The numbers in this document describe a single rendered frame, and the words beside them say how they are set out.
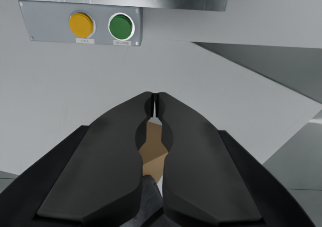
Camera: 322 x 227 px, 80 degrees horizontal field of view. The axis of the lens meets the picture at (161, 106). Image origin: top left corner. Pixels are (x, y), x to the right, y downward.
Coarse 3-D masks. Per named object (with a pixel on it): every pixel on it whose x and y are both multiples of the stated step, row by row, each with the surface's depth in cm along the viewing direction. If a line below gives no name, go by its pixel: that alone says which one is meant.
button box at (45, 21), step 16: (32, 0) 33; (32, 16) 34; (48, 16) 34; (64, 16) 34; (96, 16) 34; (112, 16) 34; (128, 16) 34; (32, 32) 36; (48, 32) 36; (64, 32) 36; (96, 32) 36
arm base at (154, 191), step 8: (144, 176) 51; (144, 184) 48; (152, 184) 50; (144, 192) 47; (152, 192) 49; (144, 200) 46; (152, 200) 47; (160, 200) 49; (144, 208) 45; (152, 208) 46; (160, 208) 47; (136, 216) 45; (144, 216) 45; (152, 216) 45; (128, 224) 45; (136, 224) 44; (144, 224) 44
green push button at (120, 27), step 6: (114, 18) 34; (120, 18) 33; (126, 18) 34; (114, 24) 34; (120, 24) 34; (126, 24) 34; (114, 30) 35; (120, 30) 35; (126, 30) 35; (114, 36) 35; (120, 36) 35; (126, 36) 35
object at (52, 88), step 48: (0, 48) 47; (48, 48) 47; (96, 48) 48; (144, 48) 48; (192, 48) 48; (0, 96) 55; (48, 96) 55; (96, 96) 55; (192, 96) 55; (240, 96) 55; (288, 96) 56; (0, 144) 64; (48, 144) 65
